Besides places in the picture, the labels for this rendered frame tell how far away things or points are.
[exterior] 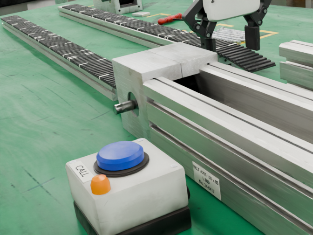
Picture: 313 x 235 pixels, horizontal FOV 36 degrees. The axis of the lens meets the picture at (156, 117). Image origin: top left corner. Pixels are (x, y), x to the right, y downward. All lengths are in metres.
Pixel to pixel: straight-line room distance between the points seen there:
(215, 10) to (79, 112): 0.26
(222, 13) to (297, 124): 0.36
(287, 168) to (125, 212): 0.13
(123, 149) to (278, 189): 0.13
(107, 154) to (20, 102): 0.45
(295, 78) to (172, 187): 0.28
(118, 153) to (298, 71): 0.29
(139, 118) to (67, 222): 0.17
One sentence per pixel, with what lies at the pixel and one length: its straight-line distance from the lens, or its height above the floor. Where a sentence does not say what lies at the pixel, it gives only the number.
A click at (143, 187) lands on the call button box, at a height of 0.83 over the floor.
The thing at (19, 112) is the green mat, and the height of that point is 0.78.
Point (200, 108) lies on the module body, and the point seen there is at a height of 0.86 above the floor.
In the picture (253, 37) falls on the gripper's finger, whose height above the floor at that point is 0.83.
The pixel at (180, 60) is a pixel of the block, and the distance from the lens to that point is 0.56.
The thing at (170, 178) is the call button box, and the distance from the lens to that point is 0.39.
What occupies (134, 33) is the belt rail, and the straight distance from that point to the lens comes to 1.11.
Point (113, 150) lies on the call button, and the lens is 0.41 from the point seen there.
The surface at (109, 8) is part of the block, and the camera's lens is 1.57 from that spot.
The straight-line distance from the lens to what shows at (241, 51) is 0.82.
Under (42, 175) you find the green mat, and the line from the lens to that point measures 0.56.
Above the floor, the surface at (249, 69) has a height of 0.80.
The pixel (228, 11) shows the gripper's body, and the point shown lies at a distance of 0.77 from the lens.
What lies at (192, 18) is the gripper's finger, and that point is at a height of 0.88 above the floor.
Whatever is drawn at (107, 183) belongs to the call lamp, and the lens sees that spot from 0.37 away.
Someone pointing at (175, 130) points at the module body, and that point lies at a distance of 0.49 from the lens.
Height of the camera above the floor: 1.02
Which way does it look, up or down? 22 degrees down
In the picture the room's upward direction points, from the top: 8 degrees counter-clockwise
